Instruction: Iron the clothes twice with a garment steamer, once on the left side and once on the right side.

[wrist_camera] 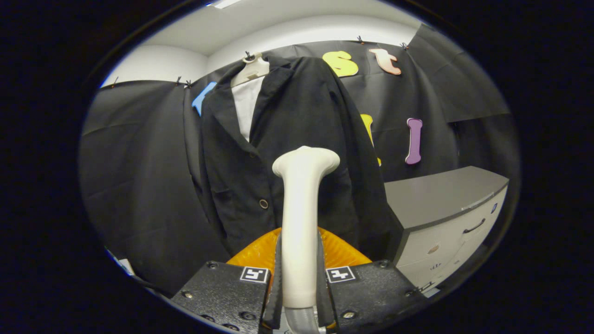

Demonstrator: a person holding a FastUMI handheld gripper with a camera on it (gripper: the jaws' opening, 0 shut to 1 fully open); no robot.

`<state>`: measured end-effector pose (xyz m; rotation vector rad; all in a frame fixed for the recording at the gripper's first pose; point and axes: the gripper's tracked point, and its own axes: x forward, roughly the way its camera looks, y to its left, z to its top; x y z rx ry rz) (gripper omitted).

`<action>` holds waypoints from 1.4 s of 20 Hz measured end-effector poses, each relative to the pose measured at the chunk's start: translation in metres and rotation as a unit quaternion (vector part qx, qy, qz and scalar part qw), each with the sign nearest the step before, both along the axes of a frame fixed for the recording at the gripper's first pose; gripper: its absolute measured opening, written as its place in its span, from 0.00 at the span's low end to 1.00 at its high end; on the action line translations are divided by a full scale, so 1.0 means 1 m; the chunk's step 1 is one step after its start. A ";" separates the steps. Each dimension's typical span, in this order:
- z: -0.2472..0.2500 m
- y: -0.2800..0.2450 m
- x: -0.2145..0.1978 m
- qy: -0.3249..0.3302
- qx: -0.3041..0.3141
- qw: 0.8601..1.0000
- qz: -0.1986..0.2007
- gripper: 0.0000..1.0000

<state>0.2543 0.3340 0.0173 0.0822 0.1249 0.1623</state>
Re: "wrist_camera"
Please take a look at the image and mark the white printed papers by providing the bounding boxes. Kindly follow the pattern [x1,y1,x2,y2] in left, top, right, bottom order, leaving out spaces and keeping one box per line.
[106,248,136,276]

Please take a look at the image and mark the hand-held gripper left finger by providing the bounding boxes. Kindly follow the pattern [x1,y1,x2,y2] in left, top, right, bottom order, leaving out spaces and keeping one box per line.
[169,227,283,334]

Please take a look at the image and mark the white garment steamer head with hose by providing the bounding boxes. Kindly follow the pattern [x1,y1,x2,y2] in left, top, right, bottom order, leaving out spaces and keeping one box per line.
[272,146,341,334]

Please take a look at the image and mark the black backdrop cloth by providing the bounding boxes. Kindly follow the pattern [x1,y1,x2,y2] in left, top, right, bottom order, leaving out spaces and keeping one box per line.
[79,23,520,295]

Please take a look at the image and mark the black suit jacket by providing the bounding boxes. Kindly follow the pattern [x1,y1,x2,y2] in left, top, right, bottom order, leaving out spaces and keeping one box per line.
[183,56,403,260]

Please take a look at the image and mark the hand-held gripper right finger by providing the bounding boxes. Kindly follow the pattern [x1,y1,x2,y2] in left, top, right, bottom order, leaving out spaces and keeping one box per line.
[317,227,427,334]

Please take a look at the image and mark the white shirt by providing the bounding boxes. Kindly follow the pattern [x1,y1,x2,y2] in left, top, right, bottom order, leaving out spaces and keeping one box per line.
[231,76,266,142]

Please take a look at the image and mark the white clothes hanger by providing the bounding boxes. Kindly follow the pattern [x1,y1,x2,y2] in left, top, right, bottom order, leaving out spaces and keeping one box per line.
[231,52,271,88]

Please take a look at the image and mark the grey cabinet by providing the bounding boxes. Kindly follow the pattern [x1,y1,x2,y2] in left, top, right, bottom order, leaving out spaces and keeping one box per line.
[384,166,510,293]

